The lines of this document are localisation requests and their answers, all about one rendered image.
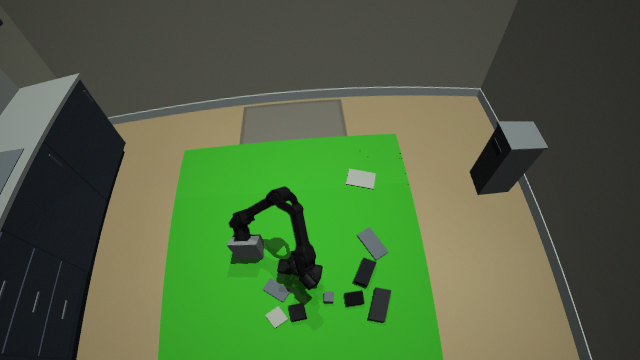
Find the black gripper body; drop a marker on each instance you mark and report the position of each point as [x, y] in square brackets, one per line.
[283, 267]

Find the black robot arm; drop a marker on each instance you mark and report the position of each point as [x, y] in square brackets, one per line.
[304, 252]

